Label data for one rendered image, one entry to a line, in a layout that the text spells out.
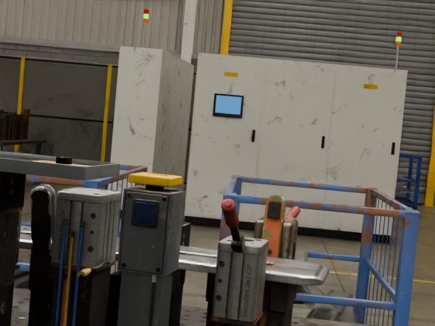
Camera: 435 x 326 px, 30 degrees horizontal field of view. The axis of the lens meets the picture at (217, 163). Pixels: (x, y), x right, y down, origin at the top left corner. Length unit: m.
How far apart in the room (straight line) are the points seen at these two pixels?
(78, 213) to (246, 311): 0.30
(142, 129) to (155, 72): 0.68
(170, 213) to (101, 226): 0.23
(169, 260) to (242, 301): 0.18
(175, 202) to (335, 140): 8.35
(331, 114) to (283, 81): 0.67
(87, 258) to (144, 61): 8.23
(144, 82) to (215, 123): 0.95
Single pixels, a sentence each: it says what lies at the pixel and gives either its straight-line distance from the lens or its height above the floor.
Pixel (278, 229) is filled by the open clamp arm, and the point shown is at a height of 1.05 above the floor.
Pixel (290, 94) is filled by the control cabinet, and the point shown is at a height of 1.61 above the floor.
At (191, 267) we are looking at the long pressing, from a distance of 1.37.
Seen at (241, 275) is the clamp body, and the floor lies 1.01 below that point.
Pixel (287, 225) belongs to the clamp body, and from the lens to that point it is 1.56.
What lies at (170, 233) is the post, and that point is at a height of 1.09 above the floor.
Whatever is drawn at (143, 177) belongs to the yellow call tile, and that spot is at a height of 1.16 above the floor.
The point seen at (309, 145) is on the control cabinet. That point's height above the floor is 1.05.
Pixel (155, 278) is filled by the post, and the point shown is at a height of 1.02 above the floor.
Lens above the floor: 1.24
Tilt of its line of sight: 3 degrees down
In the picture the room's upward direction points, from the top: 5 degrees clockwise
